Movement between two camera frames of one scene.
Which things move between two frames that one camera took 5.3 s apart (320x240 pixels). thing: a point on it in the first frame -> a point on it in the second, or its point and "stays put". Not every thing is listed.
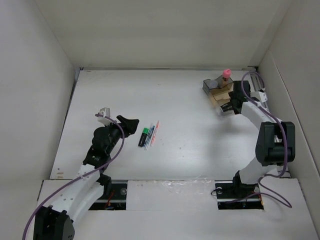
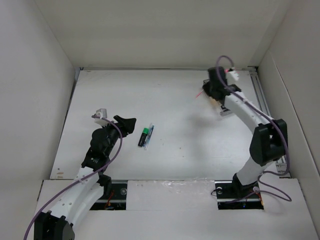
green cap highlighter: x=145 y=131 stays put
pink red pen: x=154 y=133 -> x=199 y=94
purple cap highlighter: x=227 y=107 stays put
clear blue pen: x=148 y=136 stays put
